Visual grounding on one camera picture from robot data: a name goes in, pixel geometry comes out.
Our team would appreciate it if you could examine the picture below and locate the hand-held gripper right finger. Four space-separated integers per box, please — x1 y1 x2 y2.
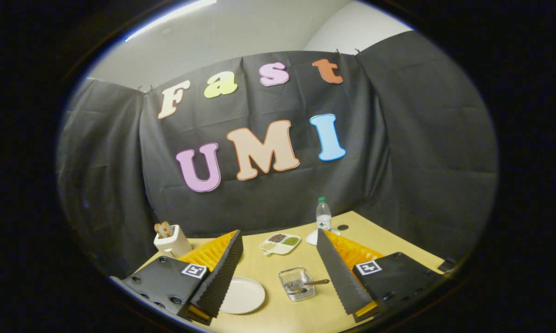
316 228 445 323

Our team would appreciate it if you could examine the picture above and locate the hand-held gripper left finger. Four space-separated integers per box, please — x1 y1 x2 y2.
121 230 244 324

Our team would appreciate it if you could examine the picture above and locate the white round plate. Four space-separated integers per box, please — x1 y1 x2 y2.
219 277 266 315

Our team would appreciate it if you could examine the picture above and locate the white square coaster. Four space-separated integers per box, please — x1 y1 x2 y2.
305 228 341 246

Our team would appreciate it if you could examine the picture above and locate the white toaster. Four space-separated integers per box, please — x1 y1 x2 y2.
154 225 193 259

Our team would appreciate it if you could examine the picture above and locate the clear water bottle green cap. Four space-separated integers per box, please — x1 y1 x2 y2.
316 197 333 232

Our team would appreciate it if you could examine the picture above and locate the white divided snack dish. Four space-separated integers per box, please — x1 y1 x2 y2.
259 233 301 256

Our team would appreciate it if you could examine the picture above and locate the black backdrop cloth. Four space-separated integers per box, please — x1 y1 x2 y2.
56 30 500 278

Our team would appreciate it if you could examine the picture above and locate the clear wire basket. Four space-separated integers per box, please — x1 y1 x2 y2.
278 266 316 302

